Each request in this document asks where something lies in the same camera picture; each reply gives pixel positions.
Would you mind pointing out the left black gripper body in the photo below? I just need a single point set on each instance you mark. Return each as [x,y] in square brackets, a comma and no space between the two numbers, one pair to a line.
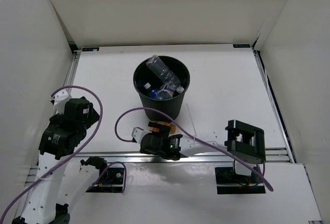
[92,116]

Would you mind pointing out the black plastic waste bin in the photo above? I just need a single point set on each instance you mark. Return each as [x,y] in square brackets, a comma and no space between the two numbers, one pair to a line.
[143,75]

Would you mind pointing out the clear water bottle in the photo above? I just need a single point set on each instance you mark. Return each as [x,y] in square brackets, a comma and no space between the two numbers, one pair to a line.
[162,71]

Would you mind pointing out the clear bottle blue label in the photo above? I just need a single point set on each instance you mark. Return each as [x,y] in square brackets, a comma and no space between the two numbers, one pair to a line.
[151,92]

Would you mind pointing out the aluminium front rail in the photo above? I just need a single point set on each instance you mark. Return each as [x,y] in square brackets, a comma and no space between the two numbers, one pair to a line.
[272,156]

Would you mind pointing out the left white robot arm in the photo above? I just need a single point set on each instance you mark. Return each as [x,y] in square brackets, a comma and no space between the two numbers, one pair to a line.
[49,202]

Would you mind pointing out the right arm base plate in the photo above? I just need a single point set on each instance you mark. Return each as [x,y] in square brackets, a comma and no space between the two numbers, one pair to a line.
[230,183]

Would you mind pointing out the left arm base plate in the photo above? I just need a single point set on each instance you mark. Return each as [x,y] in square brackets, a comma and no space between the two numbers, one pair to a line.
[113,181]

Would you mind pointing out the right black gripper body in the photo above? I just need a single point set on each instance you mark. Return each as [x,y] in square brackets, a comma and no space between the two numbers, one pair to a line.
[144,151]

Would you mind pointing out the left blue corner label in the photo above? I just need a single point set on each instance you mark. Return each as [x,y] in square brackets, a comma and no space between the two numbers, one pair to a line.
[90,49]

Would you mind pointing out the orange juice bottle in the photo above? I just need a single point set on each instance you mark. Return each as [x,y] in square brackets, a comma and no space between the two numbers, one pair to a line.
[172,127]

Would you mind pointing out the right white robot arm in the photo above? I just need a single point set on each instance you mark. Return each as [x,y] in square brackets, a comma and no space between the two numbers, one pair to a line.
[244,141]

